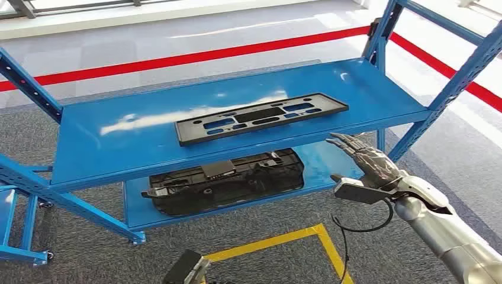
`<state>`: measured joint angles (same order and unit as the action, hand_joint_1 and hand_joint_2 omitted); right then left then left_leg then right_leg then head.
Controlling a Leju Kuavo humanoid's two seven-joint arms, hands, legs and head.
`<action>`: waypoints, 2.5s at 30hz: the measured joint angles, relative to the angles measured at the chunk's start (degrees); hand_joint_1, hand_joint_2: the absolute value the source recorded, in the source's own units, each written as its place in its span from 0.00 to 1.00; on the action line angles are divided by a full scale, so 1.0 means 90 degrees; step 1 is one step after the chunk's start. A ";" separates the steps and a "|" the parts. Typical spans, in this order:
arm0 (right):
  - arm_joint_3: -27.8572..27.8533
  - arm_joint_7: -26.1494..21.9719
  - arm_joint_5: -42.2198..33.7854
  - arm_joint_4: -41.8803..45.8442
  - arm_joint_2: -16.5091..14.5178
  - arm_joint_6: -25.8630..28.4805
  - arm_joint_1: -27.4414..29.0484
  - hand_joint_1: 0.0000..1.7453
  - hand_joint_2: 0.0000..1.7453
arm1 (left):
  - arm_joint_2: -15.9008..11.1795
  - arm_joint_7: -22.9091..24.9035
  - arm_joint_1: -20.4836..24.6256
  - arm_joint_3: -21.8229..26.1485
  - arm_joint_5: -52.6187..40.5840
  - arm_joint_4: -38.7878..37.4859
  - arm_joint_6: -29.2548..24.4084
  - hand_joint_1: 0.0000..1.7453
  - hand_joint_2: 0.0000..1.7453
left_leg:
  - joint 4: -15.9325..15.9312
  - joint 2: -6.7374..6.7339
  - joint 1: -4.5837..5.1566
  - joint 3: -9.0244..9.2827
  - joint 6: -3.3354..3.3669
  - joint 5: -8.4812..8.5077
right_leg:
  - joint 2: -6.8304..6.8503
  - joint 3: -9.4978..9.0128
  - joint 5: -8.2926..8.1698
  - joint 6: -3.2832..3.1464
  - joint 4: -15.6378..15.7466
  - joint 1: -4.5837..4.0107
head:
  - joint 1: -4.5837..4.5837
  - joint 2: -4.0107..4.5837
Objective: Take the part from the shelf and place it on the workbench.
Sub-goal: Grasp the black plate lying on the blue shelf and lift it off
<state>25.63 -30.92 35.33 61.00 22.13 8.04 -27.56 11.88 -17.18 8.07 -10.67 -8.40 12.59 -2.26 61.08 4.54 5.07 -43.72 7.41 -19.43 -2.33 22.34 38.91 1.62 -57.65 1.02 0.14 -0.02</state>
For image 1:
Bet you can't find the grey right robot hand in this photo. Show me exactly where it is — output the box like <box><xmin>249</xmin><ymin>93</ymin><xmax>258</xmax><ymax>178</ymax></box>
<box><xmin>325</xmin><ymin>132</ymin><xmax>406</xmax><ymax>190</ymax></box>

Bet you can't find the large black plastic car part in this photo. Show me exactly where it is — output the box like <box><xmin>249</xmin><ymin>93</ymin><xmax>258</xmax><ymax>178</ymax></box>
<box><xmin>141</xmin><ymin>148</ymin><xmax>306</xmax><ymax>217</ymax></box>

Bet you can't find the dark window frame rail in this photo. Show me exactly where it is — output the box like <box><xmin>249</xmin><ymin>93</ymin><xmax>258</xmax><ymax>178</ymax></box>
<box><xmin>0</xmin><ymin>0</ymin><xmax>142</xmax><ymax>20</ymax></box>

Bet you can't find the yellow floor tape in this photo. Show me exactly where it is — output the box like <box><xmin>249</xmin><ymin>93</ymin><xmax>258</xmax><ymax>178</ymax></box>
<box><xmin>202</xmin><ymin>223</ymin><xmax>356</xmax><ymax>284</ymax></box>

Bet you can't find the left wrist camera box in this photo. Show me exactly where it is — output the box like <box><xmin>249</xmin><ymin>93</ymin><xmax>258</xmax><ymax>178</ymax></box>
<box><xmin>162</xmin><ymin>249</ymin><xmax>211</xmax><ymax>284</ymax></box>

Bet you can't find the red floor tape line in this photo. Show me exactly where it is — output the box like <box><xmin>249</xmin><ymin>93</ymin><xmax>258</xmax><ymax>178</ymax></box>
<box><xmin>0</xmin><ymin>25</ymin><xmax>502</xmax><ymax>114</ymax></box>

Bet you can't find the blue metal shelf rack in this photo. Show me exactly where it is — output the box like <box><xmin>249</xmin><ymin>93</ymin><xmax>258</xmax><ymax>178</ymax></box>
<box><xmin>0</xmin><ymin>0</ymin><xmax>502</xmax><ymax>246</ymax></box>

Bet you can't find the black plastic frame part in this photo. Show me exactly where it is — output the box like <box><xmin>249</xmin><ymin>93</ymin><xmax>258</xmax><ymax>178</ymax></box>
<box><xmin>174</xmin><ymin>92</ymin><xmax>350</xmax><ymax>147</ymax></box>

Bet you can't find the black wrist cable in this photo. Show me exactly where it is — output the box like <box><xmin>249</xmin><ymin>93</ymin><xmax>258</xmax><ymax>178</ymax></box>
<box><xmin>331</xmin><ymin>198</ymin><xmax>394</xmax><ymax>284</ymax></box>

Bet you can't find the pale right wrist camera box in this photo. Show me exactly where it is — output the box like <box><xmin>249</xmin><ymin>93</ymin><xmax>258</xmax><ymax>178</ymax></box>
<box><xmin>331</xmin><ymin>174</ymin><xmax>397</xmax><ymax>205</ymax></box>

